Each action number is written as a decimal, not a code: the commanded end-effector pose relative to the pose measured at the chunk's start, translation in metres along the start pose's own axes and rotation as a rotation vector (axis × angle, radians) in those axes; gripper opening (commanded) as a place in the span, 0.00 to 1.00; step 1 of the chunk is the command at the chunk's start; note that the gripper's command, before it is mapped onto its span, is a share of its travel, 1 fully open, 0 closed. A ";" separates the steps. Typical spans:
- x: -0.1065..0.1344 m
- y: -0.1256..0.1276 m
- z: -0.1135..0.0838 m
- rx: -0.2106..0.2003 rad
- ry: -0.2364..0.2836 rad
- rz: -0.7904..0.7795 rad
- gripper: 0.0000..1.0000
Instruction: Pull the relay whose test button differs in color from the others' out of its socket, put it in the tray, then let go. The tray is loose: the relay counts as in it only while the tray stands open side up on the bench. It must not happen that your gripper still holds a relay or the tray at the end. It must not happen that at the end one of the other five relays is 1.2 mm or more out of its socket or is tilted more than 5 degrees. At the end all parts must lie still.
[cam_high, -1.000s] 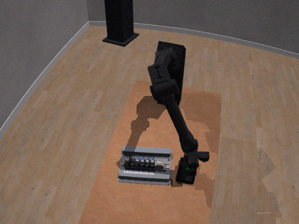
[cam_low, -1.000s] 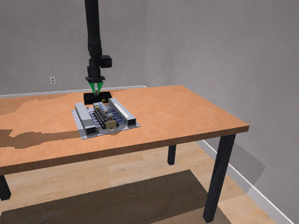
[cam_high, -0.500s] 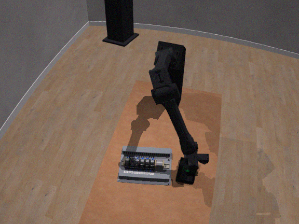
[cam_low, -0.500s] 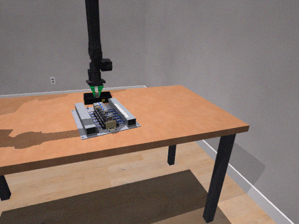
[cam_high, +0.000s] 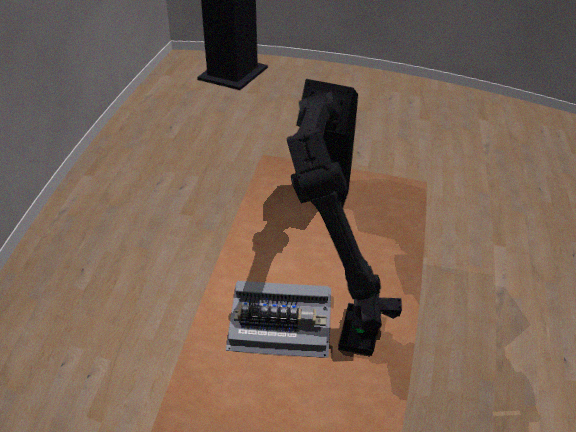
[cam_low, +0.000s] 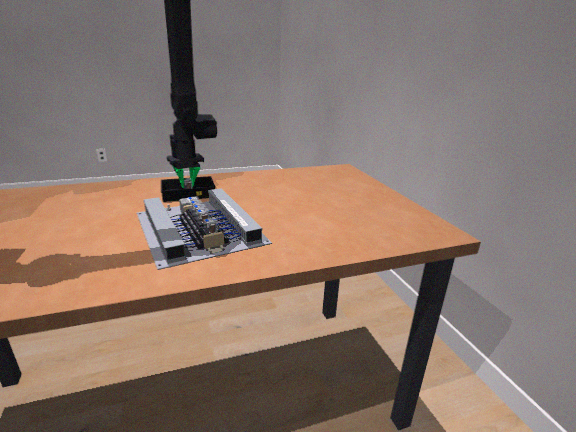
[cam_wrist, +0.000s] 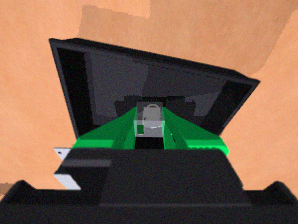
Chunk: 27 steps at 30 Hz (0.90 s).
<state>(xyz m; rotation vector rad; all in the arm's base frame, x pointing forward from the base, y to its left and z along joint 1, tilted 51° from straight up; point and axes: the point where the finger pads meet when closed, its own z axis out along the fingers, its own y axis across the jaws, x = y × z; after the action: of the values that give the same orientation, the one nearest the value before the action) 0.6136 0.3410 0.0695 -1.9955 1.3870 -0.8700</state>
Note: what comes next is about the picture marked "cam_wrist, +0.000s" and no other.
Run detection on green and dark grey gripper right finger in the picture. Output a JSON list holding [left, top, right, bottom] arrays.
[[163, 107, 229, 156]]

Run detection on grey mounting plate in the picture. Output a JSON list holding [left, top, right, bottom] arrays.
[[53, 147, 71, 161]]

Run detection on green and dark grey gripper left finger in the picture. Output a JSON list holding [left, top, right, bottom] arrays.
[[71, 107, 136, 149]]

